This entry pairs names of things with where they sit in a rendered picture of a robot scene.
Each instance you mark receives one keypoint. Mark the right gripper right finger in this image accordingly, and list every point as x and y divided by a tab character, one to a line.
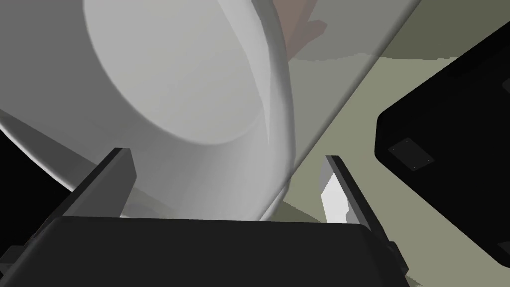
338	199

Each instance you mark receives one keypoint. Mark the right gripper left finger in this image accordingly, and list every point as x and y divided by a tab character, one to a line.
101	187

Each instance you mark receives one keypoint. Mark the black rounded block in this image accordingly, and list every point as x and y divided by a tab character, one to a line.
458	151

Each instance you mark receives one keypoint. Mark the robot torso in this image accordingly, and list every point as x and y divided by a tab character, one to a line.
179	79

